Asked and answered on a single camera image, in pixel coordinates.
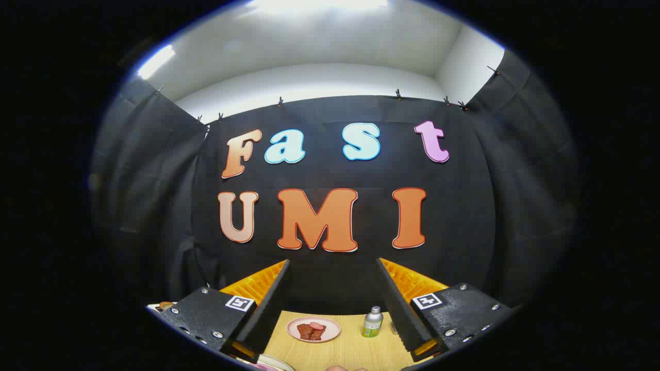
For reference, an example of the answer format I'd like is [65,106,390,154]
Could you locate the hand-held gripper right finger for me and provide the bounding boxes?
[376,257,516,361]

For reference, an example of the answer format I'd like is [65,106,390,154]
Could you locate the white round plate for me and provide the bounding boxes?
[253,353,294,371]

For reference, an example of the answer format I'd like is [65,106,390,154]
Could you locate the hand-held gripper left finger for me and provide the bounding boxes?
[155,259,290,364]

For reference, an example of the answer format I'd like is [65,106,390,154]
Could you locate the pink plate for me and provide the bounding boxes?
[287,316,342,343]

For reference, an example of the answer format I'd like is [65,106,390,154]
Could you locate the ceiling light panel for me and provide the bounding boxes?
[137,45,176,79]
[247,0,387,13]

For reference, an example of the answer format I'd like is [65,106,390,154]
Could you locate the green label metal bottle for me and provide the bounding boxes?
[362,306,384,338]

